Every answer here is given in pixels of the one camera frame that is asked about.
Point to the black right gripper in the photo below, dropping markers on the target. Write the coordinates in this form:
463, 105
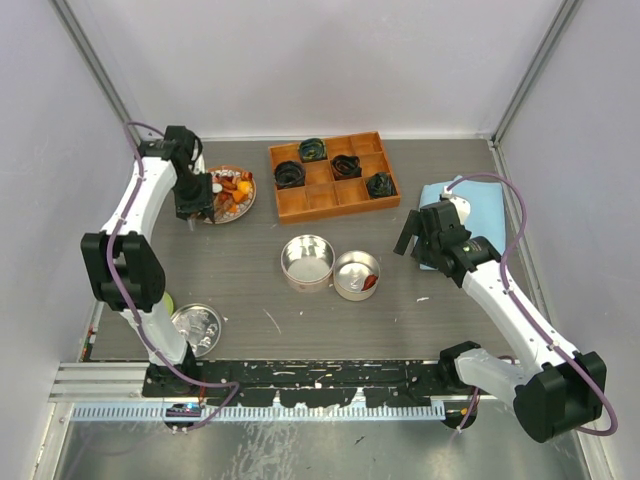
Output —
412, 228

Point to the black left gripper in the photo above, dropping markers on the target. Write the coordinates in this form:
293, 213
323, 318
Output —
203, 203

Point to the red sausage piece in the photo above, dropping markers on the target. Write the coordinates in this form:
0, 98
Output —
369, 282

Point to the tall pink lunch tin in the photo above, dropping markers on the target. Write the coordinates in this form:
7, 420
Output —
307, 262

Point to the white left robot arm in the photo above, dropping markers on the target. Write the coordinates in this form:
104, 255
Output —
124, 272

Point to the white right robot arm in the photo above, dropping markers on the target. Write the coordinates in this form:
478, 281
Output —
552, 388

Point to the short pink lunch tin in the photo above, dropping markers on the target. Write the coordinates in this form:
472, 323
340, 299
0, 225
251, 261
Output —
350, 270

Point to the brown patterned food plate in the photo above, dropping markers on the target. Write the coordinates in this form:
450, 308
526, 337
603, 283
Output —
234, 192

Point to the dark seaweed roll right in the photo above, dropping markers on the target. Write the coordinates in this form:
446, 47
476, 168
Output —
381, 185

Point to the folded light blue cloth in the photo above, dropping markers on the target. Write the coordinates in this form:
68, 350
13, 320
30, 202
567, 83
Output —
486, 221

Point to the wooden compartment tray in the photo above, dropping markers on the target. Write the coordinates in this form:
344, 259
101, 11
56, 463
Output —
322, 195

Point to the dark seaweed roll centre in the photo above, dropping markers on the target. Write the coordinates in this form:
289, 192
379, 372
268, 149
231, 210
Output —
346, 167

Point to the green object behind lid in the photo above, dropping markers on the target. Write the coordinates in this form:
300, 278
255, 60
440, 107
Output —
169, 303

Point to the round metal lid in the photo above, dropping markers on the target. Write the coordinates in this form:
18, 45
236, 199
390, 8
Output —
200, 325

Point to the dark seaweed roll back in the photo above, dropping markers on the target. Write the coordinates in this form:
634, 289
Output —
312, 149

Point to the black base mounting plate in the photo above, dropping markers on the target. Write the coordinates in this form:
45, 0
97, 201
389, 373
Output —
314, 384

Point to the aluminium frame rail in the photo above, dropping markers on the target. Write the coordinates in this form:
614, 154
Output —
98, 381

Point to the white slotted cable duct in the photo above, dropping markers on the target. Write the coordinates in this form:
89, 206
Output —
164, 411

